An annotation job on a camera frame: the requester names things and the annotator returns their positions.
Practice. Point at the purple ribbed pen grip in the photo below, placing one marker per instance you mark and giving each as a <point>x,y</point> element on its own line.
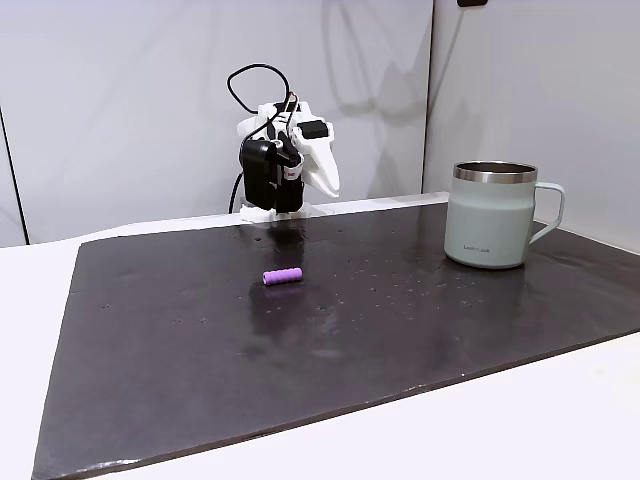
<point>282,276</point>

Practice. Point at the black camera box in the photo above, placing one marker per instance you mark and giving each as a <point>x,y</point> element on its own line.
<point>256,172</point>

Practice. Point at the pale green steel-rimmed mug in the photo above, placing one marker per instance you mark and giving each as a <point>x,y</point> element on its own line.
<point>480,225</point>

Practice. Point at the black wall-mounted device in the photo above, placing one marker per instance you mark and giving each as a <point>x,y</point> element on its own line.
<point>472,2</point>

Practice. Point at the dark brown table mat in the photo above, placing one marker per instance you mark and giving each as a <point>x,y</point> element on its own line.
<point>300,360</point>

